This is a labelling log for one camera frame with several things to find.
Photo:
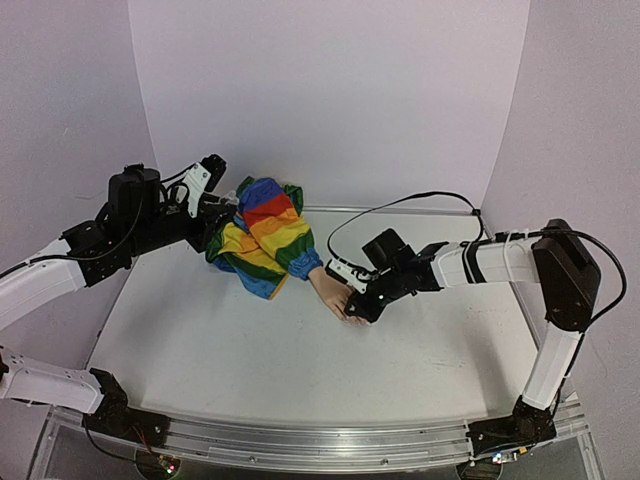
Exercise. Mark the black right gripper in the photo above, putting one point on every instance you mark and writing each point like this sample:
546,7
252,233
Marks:
367,298

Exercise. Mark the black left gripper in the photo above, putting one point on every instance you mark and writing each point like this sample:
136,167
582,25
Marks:
209,227

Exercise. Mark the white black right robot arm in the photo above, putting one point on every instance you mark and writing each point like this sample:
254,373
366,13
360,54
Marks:
554,258

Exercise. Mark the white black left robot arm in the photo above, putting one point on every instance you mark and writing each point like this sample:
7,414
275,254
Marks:
143,213

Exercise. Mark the mannequin hand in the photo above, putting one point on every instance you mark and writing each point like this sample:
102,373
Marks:
334,295

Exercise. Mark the rainbow striped cloth sleeve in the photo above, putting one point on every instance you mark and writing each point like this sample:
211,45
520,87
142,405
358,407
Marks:
268,240

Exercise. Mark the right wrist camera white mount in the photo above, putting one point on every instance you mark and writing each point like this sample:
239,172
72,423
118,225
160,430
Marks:
356,277

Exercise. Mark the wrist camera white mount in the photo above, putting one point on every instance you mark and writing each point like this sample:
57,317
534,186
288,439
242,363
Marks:
201,179
356,277

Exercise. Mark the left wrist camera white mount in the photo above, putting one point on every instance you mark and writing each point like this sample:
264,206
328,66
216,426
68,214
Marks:
201,179

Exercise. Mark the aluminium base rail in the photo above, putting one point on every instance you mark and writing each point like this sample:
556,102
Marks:
189,448

